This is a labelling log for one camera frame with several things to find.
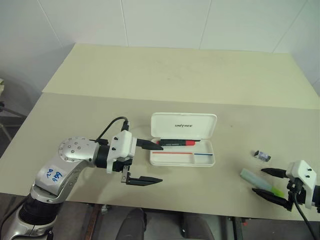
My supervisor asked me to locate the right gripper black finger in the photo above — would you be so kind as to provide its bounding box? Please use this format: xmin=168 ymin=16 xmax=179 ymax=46
xmin=260 ymin=167 xmax=289 ymax=179
xmin=251 ymin=187 xmax=294 ymax=212

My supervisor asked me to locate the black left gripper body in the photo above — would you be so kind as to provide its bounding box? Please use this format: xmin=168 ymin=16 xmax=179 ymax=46
xmin=111 ymin=158 xmax=133 ymax=186

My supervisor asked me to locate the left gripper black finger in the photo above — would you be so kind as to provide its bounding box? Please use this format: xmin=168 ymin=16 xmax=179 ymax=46
xmin=135 ymin=138 xmax=165 ymax=151
xmin=126 ymin=175 xmax=164 ymax=188

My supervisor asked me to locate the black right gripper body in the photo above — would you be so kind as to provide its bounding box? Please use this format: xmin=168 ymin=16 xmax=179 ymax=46
xmin=286 ymin=177 xmax=312 ymax=208

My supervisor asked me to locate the green highlighter marker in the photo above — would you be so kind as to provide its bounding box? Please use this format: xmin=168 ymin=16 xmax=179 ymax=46
xmin=240 ymin=168 xmax=285 ymax=197

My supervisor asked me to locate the red and black marker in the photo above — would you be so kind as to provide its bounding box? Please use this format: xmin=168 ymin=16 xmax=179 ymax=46
xmin=155 ymin=139 xmax=202 ymax=148

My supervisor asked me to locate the white plastic pencil case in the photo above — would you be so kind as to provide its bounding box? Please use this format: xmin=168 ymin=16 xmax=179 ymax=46
xmin=149 ymin=112 xmax=218 ymax=167

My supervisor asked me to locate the small black silver object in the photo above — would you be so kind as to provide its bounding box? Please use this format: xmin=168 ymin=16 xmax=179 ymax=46
xmin=252 ymin=149 xmax=272 ymax=162

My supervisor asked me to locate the dark rounded shape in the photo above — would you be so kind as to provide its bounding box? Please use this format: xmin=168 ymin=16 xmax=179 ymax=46
xmin=116 ymin=207 xmax=149 ymax=240

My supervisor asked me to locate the dark tripod stand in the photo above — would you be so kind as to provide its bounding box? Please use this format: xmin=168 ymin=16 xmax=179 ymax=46
xmin=0 ymin=100 xmax=27 ymax=141

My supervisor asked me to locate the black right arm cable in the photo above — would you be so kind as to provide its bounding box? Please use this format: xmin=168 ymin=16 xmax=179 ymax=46
xmin=291 ymin=184 xmax=317 ymax=240

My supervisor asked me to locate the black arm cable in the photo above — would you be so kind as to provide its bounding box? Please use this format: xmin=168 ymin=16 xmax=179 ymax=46
xmin=95 ymin=116 xmax=131 ymax=146
xmin=291 ymin=184 xmax=317 ymax=240

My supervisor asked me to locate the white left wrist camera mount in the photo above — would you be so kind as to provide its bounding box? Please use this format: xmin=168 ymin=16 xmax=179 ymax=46
xmin=106 ymin=130 xmax=137 ymax=175

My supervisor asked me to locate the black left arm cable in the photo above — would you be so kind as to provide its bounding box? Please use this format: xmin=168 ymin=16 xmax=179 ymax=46
xmin=95 ymin=116 xmax=131 ymax=146

